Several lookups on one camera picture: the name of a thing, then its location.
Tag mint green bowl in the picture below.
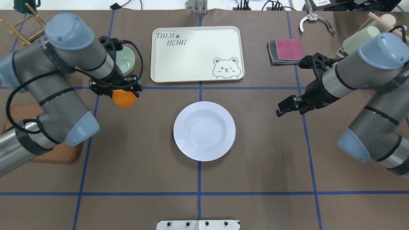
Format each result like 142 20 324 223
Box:
116 46 135 76

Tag pink folded cloth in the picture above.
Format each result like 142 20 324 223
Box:
275 39 304 61

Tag dark green mug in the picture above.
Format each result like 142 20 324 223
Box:
13 0 41 15

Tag metal tongs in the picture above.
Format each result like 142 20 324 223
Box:
298 0 336 35

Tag aluminium frame post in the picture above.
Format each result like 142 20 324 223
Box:
185 0 208 15

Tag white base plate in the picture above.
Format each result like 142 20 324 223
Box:
156 219 241 230

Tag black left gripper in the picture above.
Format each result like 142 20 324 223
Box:
88 36 143 98

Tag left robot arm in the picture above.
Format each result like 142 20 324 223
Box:
1 13 142 176

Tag grey folded cloth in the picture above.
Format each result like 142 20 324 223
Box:
267 40 305 65

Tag green tumbler cup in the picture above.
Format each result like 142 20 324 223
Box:
342 26 380 55

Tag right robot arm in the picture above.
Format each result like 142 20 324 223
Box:
276 32 409 180

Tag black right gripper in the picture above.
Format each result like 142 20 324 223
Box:
276 53 338 118

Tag cream bear tray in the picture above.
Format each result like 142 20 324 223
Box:
150 26 244 83

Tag orange fruit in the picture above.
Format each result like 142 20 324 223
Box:
112 90 137 108

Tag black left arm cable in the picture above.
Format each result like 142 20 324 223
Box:
5 39 144 144

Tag wooden drying rack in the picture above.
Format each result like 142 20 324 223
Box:
0 1 46 46

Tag white round plate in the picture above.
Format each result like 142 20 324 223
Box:
173 101 236 162

